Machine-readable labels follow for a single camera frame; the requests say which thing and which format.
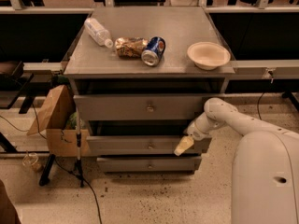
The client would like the black cable right side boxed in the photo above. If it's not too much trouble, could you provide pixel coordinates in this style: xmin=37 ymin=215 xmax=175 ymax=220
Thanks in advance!
xmin=256 ymin=75 xmax=275 ymax=121

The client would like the black floor cable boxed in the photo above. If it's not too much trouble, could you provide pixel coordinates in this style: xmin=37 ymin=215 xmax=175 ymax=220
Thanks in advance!
xmin=31 ymin=103 xmax=104 ymax=224

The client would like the black tripod stand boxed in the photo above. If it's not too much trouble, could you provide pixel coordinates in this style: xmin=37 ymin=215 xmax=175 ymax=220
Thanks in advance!
xmin=75 ymin=107 xmax=84 ymax=188

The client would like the white paper bowl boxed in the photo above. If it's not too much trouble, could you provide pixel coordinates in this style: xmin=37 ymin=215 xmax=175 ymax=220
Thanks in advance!
xmin=187 ymin=42 xmax=231 ymax=70

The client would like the crumpled snack bag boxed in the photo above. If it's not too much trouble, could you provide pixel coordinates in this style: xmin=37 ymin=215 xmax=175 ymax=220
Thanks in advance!
xmin=114 ymin=37 xmax=149 ymax=58

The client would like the grey drawer cabinet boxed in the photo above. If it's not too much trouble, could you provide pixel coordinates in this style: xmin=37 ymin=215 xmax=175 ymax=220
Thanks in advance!
xmin=64 ymin=6 xmax=236 ymax=175

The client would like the brown cardboard box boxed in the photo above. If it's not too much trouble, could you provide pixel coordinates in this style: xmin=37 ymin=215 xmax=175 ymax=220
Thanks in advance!
xmin=27 ymin=85 xmax=78 ymax=157

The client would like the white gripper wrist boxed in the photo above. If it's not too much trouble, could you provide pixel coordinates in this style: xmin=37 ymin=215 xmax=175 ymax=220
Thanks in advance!
xmin=174 ymin=113 xmax=211 ymax=156

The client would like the clear plastic water bottle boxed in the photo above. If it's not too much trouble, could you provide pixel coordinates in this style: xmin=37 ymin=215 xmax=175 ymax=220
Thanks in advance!
xmin=84 ymin=18 xmax=114 ymax=48

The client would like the grey top drawer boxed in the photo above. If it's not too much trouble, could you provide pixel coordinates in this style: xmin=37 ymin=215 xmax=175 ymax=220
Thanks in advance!
xmin=73 ymin=93 xmax=226 ymax=121

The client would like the grey drawer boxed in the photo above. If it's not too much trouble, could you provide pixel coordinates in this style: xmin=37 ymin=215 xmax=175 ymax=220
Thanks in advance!
xmin=86 ymin=134 xmax=213 ymax=157
xmin=97 ymin=156 xmax=201 ymax=173
xmin=73 ymin=93 xmax=226 ymax=121

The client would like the clear plastic cup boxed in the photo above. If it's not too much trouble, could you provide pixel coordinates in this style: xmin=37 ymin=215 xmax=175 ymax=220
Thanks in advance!
xmin=22 ymin=152 xmax=43 ymax=173

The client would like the grey bottom drawer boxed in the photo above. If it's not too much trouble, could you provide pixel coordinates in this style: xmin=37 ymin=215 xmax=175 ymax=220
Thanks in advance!
xmin=97 ymin=156 xmax=201 ymax=173

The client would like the blue soda can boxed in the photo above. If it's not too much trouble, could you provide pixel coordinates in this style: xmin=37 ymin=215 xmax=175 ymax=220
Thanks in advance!
xmin=141 ymin=36 xmax=165 ymax=66

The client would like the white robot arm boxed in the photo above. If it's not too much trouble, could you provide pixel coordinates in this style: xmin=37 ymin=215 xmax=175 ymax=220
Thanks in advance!
xmin=174 ymin=98 xmax=299 ymax=224

